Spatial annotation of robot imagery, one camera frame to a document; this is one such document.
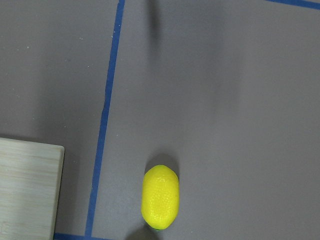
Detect yellow lemon right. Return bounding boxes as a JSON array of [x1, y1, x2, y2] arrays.
[[140, 164, 180, 230]]

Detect wooden cutting board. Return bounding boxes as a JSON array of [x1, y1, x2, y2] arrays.
[[0, 138, 65, 240]]

